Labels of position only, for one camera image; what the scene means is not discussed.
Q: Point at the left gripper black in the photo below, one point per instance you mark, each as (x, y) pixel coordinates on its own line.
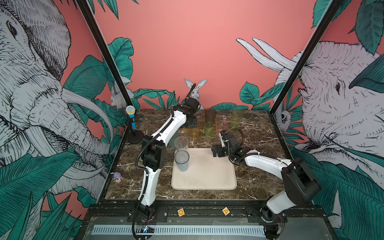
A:
(194, 122)

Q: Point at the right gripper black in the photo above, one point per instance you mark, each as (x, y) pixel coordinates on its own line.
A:
(220, 149)

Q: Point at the clear plastic glass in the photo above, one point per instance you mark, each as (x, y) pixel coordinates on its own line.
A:
(181, 144)

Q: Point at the beige square tray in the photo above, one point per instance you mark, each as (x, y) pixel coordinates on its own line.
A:
(205, 172)

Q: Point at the blue grey plastic glass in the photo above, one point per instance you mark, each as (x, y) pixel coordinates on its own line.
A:
(182, 160)

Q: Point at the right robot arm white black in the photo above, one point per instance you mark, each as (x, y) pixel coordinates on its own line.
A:
(300, 183)

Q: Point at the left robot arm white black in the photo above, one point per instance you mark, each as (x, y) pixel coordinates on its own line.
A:
(153, 155)

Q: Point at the yellow plastic glass front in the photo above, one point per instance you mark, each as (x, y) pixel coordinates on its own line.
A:
(194, 133)

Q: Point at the green plastic glass short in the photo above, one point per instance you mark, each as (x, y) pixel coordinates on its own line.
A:
(209, 129)

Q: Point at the dark brown plastic glass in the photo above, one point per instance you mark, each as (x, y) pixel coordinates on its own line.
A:
(210, 115)

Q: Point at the pink plastic glass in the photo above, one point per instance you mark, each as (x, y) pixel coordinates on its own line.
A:
(222, 126)

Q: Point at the teal frosted glass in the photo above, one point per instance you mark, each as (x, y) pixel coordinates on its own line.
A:
(171, 143)

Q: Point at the tall light green glass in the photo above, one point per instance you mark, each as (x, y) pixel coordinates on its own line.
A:
(236, 118)

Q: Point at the toy microphone on stand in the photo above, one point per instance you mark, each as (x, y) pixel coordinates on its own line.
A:
(134, 136)

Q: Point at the wooden letter block right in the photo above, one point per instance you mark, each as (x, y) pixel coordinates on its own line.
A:
(225, 211)

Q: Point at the wooden letter block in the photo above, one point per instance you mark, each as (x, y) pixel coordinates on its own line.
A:
(225, 211)
(181, 212)

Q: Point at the wooden letter block left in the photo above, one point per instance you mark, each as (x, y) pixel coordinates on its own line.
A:
(181, 212)

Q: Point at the white ribbed vent strip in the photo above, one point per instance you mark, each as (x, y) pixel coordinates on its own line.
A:
(175, 230)

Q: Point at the small purple toy figure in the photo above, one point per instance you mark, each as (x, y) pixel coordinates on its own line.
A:
(117, 177)

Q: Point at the black front rail base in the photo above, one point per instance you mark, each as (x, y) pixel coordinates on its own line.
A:
(165, 210)

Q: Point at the left black frame post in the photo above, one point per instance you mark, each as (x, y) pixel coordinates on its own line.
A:
(88, 15)

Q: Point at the black frame post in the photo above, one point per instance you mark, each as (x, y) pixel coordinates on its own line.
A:
(88, 15)
(325, 20)

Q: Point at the right black frame post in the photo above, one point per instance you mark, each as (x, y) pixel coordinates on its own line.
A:
(325, 20)

